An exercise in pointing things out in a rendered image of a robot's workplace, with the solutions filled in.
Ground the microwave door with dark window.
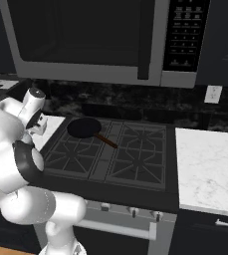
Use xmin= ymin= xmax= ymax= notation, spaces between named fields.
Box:
xmin=0 ymin=0 xmax=170 ymax=87

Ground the dark base cupboard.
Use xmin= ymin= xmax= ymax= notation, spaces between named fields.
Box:
xmin=0 ymin=202 xmax=42 ymax=255

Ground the silver oven door handle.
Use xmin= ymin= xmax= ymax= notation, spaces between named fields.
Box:
xmin=73 ymin=218 xmax=158 ymax=242

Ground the black stove with hob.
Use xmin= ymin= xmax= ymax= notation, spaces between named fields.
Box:
xmin=28 ymin=114 xmax=180 ymax=255

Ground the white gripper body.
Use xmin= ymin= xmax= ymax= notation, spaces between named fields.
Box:
xmin=28 ymin=119 xmax=49 ymax=136

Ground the white wall outlet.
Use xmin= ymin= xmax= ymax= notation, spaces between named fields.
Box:
xmin=203 ymin=85 xmax=224 ymax=105

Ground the dark drawer front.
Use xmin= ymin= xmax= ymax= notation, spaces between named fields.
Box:
xmin=167 ymin=208 xmax=228 ymax=255

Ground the black frying pan brown handle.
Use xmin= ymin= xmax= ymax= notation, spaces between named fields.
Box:
xmin=66 ymin=117 xmax=119 ymax=149

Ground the dark microwave door handle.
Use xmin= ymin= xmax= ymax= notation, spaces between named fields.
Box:
xmin=136 ymin=0 xmax=156 ymax=81

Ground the silver microwave oven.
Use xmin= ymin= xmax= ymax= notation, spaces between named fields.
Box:
xmin=0 ymin=0 xmax=212 ymax=90

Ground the silver stove knob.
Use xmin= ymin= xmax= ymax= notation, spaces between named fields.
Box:
xmin=100 ymin=201 xmax=112 ymax=212
xmin=126 ymin=205 xmax=140 ymax=219
xmin=151 ymin=210 xmax=165 ymax=223

